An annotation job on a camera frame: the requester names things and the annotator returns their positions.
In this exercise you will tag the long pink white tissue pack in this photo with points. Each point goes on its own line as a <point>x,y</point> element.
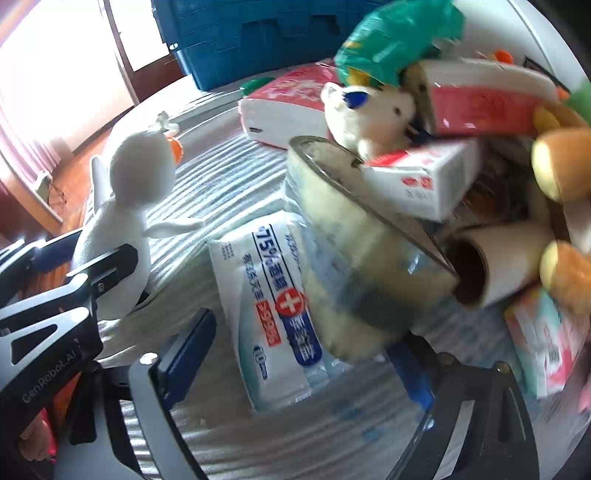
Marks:
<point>485,99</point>

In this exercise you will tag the small white plush dog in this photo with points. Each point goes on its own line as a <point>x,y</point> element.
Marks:
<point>369,120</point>

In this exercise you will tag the window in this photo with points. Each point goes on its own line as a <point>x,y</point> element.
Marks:
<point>60,60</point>

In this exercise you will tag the long white carton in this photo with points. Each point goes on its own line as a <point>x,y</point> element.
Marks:
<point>429,180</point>

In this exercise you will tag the pastel tissue pack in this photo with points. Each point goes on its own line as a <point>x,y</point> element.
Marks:
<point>549,341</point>

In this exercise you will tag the brown teddy bear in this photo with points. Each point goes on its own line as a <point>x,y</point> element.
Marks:
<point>563,161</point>

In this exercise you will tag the pink floral tissue pack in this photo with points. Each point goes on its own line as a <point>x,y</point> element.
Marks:
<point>286,106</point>

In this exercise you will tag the small green cap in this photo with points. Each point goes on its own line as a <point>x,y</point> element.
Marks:
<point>256,85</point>

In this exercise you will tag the orange and green plush toy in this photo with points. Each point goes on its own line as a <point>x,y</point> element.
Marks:
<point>504,56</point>

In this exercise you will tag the teal plastic packet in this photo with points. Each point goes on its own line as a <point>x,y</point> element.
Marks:
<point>397,41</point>

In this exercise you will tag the clear plastic container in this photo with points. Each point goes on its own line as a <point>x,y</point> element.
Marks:
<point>360,258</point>

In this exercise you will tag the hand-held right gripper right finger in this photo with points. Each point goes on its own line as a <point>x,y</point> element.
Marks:
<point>418,383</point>

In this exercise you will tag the white blue wet wipes pack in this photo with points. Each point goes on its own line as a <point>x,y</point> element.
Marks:
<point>268,314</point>

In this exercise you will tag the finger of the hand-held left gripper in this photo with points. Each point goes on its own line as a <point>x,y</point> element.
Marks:
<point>113,267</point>
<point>51,254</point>

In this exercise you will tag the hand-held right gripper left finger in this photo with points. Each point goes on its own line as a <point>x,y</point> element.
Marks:
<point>191,355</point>

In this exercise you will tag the white striped tablecloth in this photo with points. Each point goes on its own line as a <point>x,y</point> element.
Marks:
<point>207,175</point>

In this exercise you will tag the white curtain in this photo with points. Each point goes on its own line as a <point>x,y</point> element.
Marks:
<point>23,157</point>

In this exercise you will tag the white goose plush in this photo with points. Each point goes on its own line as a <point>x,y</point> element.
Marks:
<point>134,175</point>

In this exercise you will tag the blue plastic storage crate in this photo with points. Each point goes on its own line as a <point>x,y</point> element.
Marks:
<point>258,32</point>

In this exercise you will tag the white paper roll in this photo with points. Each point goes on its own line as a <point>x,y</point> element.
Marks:
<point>503,263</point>

